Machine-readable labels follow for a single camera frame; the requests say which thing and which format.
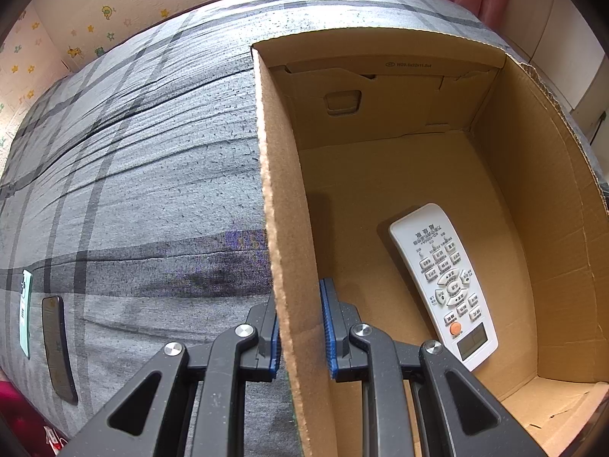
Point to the brown cardboard box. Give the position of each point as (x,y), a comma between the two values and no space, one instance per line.
(357,128)

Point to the cream wardrobe cabinet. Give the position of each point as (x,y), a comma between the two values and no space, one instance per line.
(554,37)

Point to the white remote control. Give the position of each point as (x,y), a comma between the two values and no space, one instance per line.
(447,283)

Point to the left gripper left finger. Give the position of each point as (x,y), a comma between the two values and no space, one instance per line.
(188,401)

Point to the grey plaid bed sheet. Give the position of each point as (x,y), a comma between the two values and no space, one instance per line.
(133,191)

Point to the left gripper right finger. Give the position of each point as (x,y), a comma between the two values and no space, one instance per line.
(415,398)

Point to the white green card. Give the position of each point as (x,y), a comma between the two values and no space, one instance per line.
(24,312)

